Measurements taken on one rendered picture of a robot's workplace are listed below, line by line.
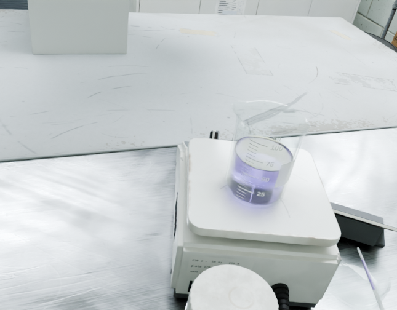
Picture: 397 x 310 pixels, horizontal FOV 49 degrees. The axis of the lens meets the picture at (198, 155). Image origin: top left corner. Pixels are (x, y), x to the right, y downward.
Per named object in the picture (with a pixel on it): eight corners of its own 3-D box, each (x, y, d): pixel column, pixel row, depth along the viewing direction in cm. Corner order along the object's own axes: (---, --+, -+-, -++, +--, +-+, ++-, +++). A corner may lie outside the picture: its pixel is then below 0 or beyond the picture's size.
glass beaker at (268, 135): (290, 186, 38) (317, 106, 33) (275, 225, 34) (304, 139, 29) (226, 163, 39) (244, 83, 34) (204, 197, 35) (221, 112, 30)
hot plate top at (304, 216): (187, 143, 42) (188, 135, 41) (308, 155, 43) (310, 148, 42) (186, 235, 32) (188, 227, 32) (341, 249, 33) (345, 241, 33)
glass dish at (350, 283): (316, 292, 39) (324, 277, 38) (331, 254, 44) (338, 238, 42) (376, 323, 38) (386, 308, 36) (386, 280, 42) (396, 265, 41)
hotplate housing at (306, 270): (175, 159, 53) (182, 101, 48) (280, 170, 54) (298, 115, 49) (167, 326, 35) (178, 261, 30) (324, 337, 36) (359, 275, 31)
